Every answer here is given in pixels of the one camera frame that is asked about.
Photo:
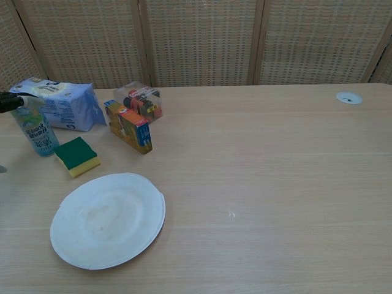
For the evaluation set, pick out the light blue drink can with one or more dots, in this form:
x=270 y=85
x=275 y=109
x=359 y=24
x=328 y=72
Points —
x=38 y=131

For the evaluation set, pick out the woven rattan folding screen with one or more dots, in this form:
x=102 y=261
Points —
x=199 y=39

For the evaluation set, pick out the green and yellow sponge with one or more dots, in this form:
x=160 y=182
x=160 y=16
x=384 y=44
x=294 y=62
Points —
x=75 y=154

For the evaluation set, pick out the clear plastic box with toys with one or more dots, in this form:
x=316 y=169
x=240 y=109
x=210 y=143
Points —
x=141 y=102

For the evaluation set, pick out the blue tissue pack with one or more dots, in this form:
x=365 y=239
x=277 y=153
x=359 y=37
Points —
x=67 y=104

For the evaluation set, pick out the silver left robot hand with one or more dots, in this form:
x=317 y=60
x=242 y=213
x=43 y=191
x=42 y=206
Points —
x=7 y=102

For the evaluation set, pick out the white paper plate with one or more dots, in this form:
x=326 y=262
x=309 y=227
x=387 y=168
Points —
x=107 y=223

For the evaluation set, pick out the orange and yellow carton box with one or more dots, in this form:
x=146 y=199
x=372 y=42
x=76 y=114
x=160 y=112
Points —
x=131 y=128

